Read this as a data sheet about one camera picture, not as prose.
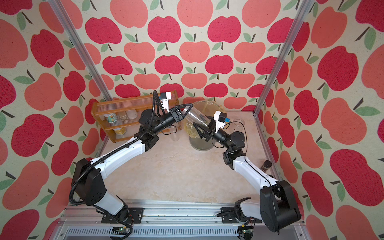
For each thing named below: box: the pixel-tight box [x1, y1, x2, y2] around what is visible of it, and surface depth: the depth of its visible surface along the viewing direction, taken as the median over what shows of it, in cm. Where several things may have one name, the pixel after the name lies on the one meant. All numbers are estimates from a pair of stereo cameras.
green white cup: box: [103, 113, 118, 124], surface depth 95 cm
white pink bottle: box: [123, 101, 138, 120], surface depth 97 cm
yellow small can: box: [113, 127, 127, 135], surface depth 106 cm
